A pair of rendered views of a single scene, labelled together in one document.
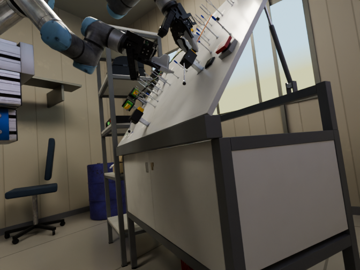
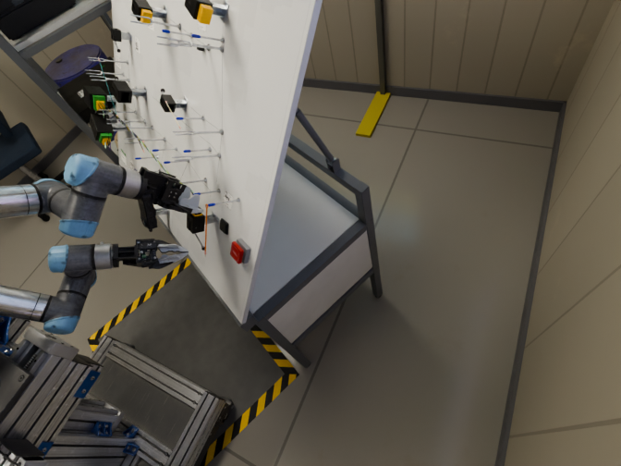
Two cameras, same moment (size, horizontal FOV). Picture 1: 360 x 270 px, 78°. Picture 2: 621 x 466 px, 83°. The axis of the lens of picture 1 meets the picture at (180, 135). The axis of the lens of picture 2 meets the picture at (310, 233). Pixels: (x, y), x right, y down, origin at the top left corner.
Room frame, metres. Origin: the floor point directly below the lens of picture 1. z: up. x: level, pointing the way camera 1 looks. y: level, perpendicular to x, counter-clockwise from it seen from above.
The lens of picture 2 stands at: (0.13, -0.46, 1.95)
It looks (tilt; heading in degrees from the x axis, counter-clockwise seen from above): 56 degrees down; 6
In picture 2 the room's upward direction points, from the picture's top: 23 degrees counter-clockwise
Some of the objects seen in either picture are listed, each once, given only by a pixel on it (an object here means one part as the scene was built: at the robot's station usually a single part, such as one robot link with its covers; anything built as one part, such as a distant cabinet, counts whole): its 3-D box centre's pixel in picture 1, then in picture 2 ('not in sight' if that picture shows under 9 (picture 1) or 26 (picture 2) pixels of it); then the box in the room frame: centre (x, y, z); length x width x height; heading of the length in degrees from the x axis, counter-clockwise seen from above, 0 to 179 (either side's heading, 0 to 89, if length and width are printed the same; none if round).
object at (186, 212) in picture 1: (177, 196); not in sight; (0.89, 0.04, 0.60); 0.55 x 0.03 x 0.39; 28
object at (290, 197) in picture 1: (202, 181); (251, 213); (1.28, -0.10, 0.60); 1.17 x 0.58 x 0.40; 28
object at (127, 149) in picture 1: (145, 144); (176, 229); (1.13, 0.18, 0.83); 1.18 x 0.05 x 0.06; 28
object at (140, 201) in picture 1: (137, 186); not in sight; (1.38, 0.29, 0.60); 0.55 x 0.02 x 0.39; 28
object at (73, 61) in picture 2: (106, 188); (103, 99); (3.28, 1.14, 0.38); 0.53 x 0.51 x 0.76; 50
